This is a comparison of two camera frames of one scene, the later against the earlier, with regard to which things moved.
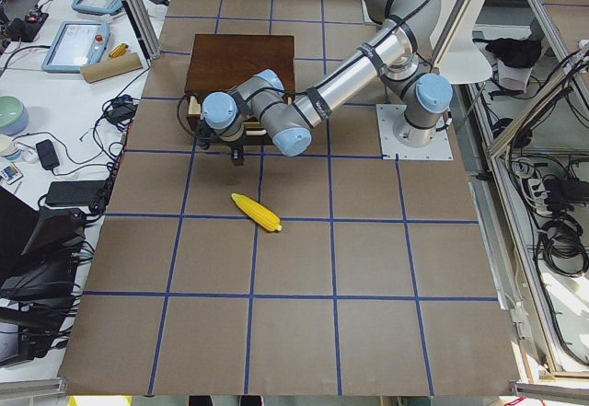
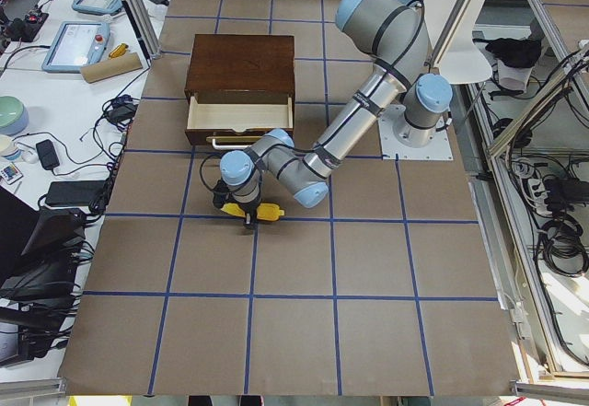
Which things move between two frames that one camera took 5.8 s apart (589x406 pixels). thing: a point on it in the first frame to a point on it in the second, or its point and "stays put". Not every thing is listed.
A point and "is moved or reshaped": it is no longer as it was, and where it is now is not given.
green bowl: x=14 y=116 stays put
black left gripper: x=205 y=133 to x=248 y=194
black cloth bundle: x=513 y=52 stays put
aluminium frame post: x=137 y=9 stays put
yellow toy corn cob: x=259 y=213 is moved or reshaped
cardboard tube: x=111 y=67 stays put
